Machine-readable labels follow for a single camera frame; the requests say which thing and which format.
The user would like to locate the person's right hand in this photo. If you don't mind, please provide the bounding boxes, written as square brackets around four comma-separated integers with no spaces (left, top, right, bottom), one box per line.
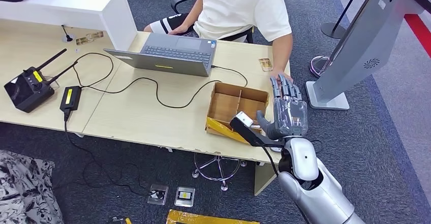
[168,25,189,36]

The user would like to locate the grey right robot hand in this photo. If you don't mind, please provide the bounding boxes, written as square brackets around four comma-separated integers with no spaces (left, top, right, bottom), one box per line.
[256,74,309,141]

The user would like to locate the person's left hand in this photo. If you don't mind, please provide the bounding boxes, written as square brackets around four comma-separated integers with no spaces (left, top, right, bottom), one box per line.
[271,68,294,83]

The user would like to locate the small card on desk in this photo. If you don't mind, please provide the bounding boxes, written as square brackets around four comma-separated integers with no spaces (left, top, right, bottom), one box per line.
[258,57,273,72]

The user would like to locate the person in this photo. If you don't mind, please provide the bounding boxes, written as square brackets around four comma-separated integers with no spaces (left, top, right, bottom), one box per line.
[143,0,294,85]

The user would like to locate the card in clear holder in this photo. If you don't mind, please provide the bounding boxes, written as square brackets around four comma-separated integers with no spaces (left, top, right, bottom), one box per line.
[75,31,104,46]

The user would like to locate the grey open laptop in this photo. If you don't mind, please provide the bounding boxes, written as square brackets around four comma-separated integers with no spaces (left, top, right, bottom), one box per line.
[103,33,218,78]

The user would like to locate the black office chair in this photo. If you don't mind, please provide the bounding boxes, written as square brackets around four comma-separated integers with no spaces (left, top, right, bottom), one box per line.
[170,0,255,44]

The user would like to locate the chrome stanchion base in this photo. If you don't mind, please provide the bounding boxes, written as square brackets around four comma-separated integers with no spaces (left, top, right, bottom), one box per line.
[310,55,332,78]

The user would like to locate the cardboard box with dividers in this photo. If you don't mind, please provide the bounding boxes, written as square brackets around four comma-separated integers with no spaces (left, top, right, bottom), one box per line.
[205,82,270,145]

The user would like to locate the beige desk leg panel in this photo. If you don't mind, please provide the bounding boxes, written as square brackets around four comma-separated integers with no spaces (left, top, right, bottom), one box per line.
[254,162,280,196]

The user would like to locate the grey kiosk stand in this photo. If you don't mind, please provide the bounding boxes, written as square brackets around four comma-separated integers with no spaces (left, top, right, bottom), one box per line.
[305,0,431,111]

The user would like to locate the chrome stool base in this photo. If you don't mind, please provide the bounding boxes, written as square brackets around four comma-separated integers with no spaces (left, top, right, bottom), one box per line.
[192,153,248,192]

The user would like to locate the white desk shelf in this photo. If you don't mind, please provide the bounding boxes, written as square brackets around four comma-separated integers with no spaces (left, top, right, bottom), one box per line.
[0,0,138,51]

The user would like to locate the small black desk microphone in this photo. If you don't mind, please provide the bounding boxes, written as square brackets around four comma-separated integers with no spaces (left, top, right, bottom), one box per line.
[60,24,75,43]

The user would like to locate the black power adapter yellow label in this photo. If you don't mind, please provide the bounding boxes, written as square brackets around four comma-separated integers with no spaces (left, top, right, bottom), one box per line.
[59,85,82,113]

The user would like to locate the closed floor socket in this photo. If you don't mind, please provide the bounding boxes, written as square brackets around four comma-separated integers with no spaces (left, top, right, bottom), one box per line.
[174,186,196,208]

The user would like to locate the yellow floor tape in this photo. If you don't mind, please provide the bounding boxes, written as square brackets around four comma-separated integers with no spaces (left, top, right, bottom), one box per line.
[166,209,261,224]

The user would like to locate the black remote controller with antennas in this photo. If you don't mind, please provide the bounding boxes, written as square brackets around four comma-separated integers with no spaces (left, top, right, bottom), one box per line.
[4,48,79,114]

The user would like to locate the floral patterned fabric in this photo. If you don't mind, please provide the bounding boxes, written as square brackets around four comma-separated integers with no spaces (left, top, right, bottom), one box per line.
[0,150,65,224]

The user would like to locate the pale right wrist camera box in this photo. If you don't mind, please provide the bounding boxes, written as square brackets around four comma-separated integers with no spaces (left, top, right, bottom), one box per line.
[230,111,287,148]

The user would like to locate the black laptop power cable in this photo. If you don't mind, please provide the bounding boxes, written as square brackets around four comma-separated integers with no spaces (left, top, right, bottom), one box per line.
[72,52,249,109]

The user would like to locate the black stanchion post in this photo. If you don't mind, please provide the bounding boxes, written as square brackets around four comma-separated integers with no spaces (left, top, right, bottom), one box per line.
[320,0,366,40]

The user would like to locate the black mains cable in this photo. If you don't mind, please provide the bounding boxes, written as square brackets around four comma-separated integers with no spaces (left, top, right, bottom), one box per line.
[63,111,161,197]

